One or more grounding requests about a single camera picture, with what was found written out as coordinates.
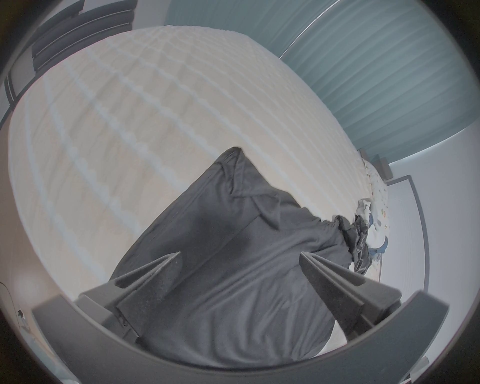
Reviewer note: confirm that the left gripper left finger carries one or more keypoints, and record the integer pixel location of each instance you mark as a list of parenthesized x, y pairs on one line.
[(150, 296)]

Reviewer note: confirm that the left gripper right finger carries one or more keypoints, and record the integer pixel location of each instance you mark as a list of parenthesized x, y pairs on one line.
[(337, 296)]

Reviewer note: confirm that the black shorts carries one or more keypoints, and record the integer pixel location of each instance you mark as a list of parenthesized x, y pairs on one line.
[(243, 281)]

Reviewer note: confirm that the pile of clothes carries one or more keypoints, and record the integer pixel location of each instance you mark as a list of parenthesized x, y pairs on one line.
[(360, 243)]

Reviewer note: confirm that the bed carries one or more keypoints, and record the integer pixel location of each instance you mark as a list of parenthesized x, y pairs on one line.
[(150, 131)]

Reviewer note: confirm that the grey wooden bedside table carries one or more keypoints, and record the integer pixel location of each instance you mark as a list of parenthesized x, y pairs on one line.
[(382, 167)]

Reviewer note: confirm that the blue-green curtain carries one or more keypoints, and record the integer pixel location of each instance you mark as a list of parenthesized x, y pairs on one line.
[(232, 18), (393, 82)]

